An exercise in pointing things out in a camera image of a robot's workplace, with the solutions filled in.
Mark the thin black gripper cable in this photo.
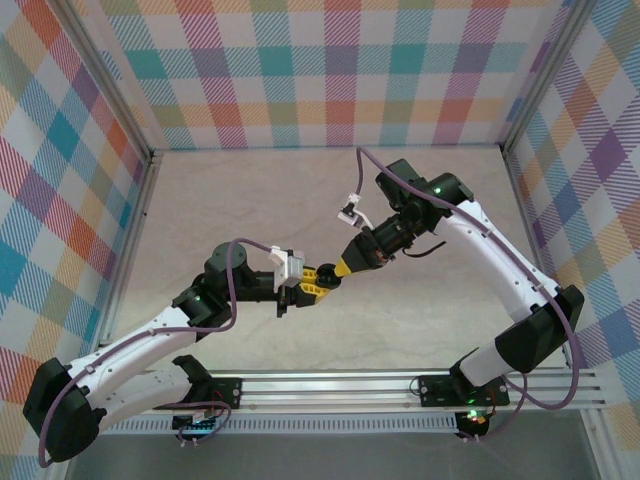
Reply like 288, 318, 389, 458
404, 241, 447, 260

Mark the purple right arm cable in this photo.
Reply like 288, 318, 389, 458
353, 146, 582, 442

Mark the aluminium mounting rail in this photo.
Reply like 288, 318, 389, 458
64, 369, 609, 414

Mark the aluminium table edge rail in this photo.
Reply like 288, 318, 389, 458
499, 144, 581, 371
88, 149, 165, 376

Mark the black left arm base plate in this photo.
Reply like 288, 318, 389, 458
207, 378, 245, 409

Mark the white slotted cable duct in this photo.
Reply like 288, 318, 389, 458
107, 417, 461, 437

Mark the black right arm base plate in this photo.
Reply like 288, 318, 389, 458
417, 373, 510, 407

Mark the aluminium frame post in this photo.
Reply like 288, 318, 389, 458
499, 0, 597, 151
52, 0, 164, 159

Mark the short aluminium corner post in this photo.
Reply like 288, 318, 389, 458
579, 407, 621, 480

